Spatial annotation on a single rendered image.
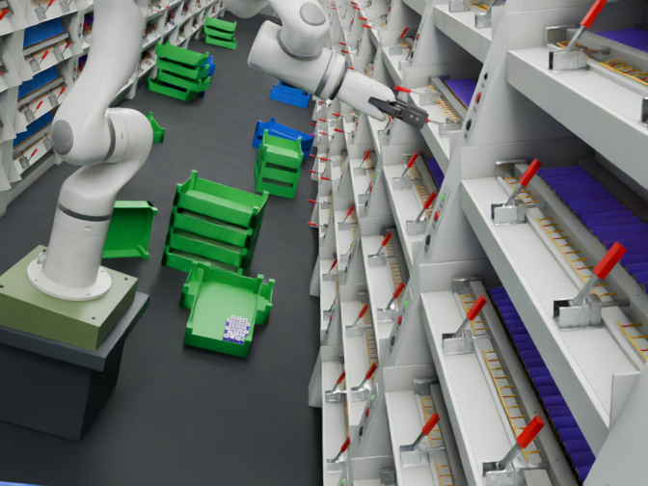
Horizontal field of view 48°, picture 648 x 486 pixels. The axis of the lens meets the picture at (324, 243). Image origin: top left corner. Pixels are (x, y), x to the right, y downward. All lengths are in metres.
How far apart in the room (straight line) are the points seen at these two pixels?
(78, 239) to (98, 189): 0.12
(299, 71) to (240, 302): 1.28
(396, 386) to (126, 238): 1.67
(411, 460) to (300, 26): 0.70
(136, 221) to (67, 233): 1.06
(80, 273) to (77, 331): 0.14
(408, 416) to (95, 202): 0.83
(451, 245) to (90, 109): 0.80
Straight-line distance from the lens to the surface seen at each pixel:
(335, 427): 1.83
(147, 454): 1.87
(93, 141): 1.57
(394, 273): 1.68
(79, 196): 1.65
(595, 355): 0.69
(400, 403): 1.25
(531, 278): 0.82
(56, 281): 1.75
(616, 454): 0.59
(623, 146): 0.70
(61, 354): 1.71
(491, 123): 1.11
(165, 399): 2.05
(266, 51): 1.28
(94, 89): 1.57
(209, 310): 2.39
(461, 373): 0.99
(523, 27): 1.09
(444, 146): 1.30
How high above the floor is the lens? 1.23
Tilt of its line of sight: 22 degrees down
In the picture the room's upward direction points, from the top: 16 degrees clockwise
